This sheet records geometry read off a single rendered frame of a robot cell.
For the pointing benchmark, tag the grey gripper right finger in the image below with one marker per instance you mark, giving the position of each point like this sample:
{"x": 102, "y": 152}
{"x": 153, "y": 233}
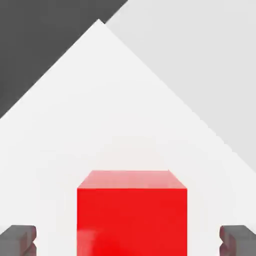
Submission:
{"x": 240, "y": 241}

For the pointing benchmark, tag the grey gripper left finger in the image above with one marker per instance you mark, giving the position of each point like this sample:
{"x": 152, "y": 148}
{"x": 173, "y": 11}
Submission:
{"x": 16, "y": 241}

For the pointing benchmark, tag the small red cube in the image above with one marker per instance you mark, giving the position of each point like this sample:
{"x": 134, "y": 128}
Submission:
{"x": 132, "y": 220}

